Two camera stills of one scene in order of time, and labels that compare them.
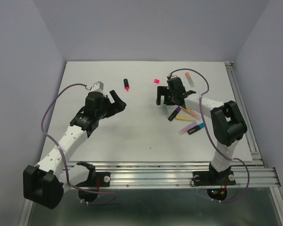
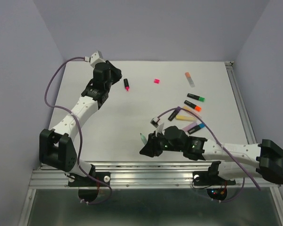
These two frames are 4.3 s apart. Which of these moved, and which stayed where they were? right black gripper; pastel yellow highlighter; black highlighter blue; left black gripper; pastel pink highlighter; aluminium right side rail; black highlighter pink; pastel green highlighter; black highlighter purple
Moved: right black gripper; left black gripper; pastel green highlighter
Stayed: pastel pink highlighter; black highlighter blue; black highlighter pink; aluminium right side rail; pastel yellow highlighter; black highlighter purple
